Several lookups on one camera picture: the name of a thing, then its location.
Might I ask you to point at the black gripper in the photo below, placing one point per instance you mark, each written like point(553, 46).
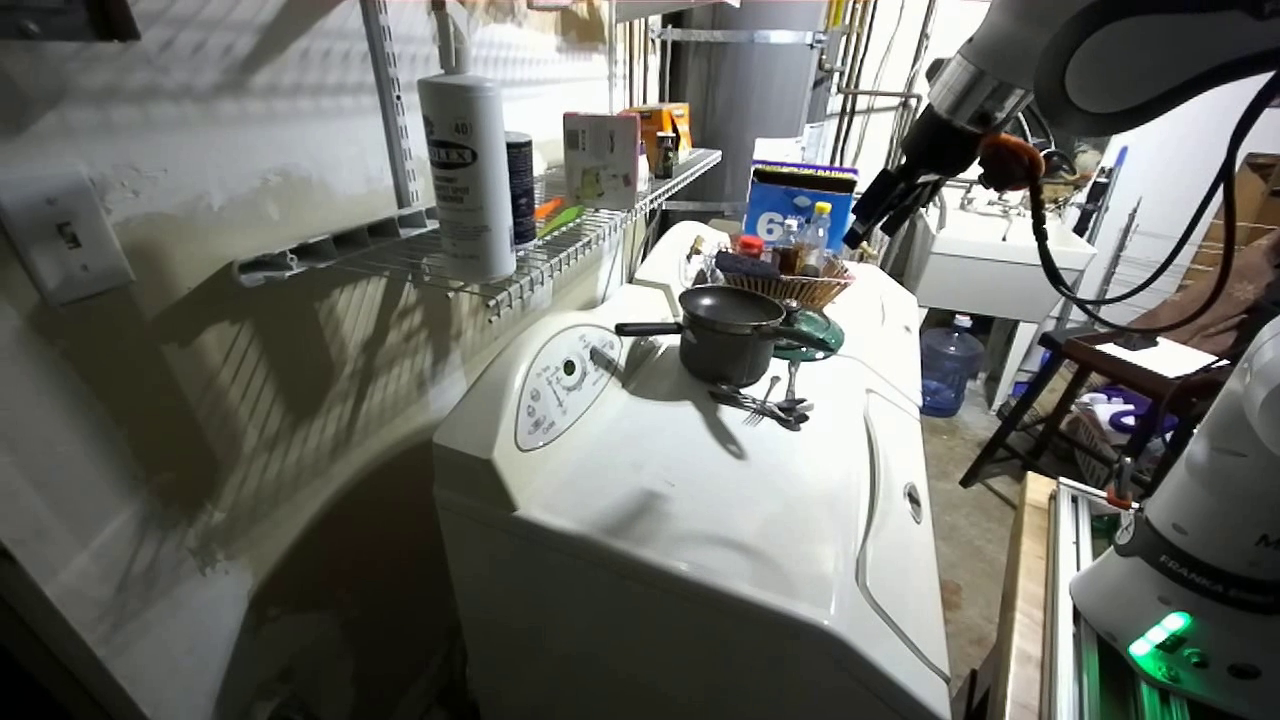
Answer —
point(933, 153)

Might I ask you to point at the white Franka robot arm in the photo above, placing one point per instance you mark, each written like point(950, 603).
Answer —
point(1202, 504)

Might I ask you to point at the dark grey saucepan pot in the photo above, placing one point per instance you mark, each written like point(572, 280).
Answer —
point(724, 356)

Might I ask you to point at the yellow capped bottle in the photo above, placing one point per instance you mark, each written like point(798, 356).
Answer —
point(817, 232)

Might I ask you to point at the blue detergent box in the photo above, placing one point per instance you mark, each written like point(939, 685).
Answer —
point(782, 203)

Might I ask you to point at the white utility sink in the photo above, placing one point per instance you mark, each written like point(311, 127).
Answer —
point(986, 264)

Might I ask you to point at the clear dark sauce bottle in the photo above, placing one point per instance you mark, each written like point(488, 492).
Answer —
point(786, 257)

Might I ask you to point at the brown wicker basket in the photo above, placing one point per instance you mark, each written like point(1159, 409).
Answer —
point(802, 291)

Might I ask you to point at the red capped container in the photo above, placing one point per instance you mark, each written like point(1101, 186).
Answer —
point(752, 247)

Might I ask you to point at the blue water jug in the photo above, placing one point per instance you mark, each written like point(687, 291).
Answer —
point(954, 365)

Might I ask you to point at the grey water heater tank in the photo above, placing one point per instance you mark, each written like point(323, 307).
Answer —
point(746, 95)

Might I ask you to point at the dark wooden chair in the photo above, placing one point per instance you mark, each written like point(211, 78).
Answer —
point(1066, 355)

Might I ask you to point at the silver metal fork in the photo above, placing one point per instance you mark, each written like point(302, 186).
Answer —
point(746, 402)

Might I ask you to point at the large orange cardboard box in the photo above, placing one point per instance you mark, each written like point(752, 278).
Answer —
point(661, 134)

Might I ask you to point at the green flat shelf item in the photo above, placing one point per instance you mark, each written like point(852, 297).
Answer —
point(566, 219)

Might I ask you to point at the washer control dial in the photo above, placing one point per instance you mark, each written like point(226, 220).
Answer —
point(568, 371)

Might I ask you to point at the dark blue spray can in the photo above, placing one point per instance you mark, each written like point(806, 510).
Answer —
point(521, 186)

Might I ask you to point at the white washing machine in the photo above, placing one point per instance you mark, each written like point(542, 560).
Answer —
point(693, 535)

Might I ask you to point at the wooden plank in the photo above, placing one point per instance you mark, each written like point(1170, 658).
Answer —
point(1030, 603)

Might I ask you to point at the tall white bottle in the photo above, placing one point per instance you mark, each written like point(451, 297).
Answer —
point(464, 174)

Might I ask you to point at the white metal shelf rail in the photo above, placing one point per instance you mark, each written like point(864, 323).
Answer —
point(384, 105)

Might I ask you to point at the white light switch plate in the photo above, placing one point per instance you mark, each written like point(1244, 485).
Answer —
point(65, 241)

